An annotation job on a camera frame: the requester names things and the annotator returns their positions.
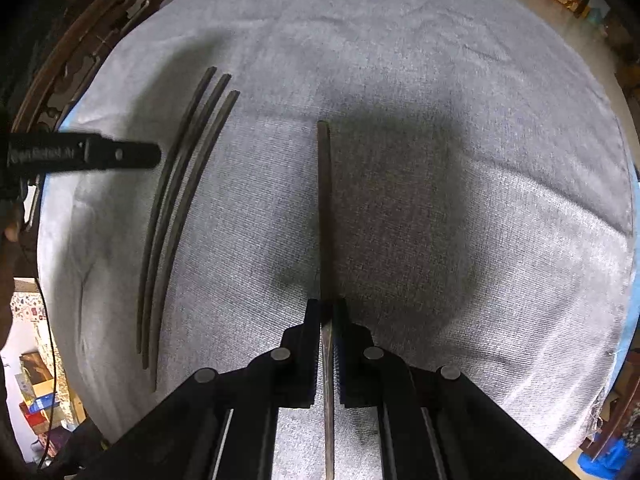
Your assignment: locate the dark carved wooden chair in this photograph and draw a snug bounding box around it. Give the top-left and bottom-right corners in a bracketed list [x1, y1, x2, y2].
[10, 0, 251, 131]

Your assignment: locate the person's left forearm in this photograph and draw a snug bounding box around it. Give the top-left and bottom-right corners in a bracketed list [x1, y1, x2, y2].
[0, 246, 16, 346]

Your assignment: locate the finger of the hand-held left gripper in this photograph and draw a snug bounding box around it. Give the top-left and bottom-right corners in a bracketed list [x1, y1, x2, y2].
[85, 139, 162, 171]

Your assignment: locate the bright blue cloth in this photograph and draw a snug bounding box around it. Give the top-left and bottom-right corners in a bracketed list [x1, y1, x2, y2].
[590, 435, 632, 480]

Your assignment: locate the brown wooden chair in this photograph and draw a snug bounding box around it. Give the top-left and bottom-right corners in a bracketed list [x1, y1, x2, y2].
[594, 390, 640, 462]

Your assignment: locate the dark wooden chopstick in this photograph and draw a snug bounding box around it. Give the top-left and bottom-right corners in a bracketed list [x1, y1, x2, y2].
[141, 73, 232, 370]
[136, 66, 217, 356]
[149, 89, 241, 393]
[316, 120, 337, 480]

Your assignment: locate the person's left hand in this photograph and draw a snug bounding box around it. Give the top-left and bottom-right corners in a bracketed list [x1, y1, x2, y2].
[0, 202, 24, 247]

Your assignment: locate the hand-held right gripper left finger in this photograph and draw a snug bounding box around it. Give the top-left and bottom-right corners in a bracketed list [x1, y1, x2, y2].
[87, 299, 323, 480]

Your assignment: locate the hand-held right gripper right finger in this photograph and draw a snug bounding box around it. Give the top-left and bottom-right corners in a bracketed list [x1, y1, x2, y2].
[330, 299, 581, 480]

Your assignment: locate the grey woven table cloth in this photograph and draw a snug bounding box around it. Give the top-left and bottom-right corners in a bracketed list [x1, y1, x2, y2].
[37, 0, 638, 480]

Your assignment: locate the light blue table cloth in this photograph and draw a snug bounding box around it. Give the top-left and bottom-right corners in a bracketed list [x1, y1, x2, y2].
[612, 255, 640, 366]

